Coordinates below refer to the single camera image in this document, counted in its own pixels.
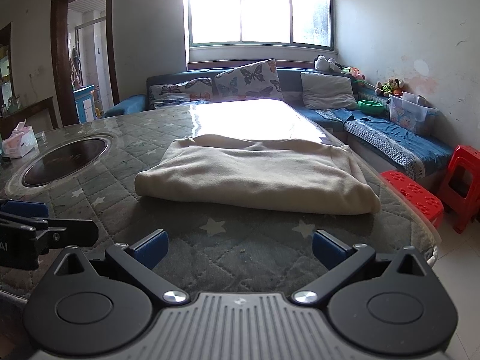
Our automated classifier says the dark wooden door frame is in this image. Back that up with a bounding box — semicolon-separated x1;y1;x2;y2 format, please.
50;0;120;126

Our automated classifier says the black white plush toy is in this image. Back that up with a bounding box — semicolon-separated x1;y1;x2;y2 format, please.
314;55;343;73

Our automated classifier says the small butterfly print pillow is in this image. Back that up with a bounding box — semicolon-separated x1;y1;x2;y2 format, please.
149;78;213;109

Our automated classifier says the black round induction cooktop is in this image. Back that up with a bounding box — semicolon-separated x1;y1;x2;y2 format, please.
21;137;110;188

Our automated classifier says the green plastic bowl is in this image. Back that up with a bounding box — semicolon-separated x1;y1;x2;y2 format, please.
358;99;385;116

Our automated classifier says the clear plastic storage box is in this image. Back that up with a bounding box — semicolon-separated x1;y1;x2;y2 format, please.
390;95;438;137

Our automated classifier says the blue cloth on sofa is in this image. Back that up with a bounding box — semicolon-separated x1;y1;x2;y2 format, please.
316;108;453;169

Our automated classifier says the blue corner sofa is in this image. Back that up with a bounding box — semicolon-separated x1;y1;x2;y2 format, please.
104;67;453;189

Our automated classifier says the pink tissue box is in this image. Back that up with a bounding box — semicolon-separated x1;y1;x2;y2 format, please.
2;120;38;158

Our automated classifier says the large butterfly print pillow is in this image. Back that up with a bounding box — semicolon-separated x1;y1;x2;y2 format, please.
214;58;283;100

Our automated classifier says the colourful plush toys pile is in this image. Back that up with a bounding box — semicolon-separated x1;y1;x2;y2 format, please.
375;78;404;98

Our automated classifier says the grey plain cushion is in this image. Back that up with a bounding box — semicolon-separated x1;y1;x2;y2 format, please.
300;72;358;110

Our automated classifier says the red plastic stool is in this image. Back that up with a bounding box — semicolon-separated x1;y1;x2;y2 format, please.
381;170;444;229
438;145;480;234

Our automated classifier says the blue white small cabinet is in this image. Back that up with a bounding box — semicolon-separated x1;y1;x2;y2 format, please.
73;85;96;124

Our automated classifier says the cream beige sweater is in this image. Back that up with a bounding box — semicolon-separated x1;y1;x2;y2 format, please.
134;134;381;215

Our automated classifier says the window with purple blind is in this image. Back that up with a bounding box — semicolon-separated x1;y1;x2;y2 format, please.
187;0;334;49

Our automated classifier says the dark wooden side cabinet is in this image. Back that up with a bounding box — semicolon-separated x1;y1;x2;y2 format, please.
0;97;59;140

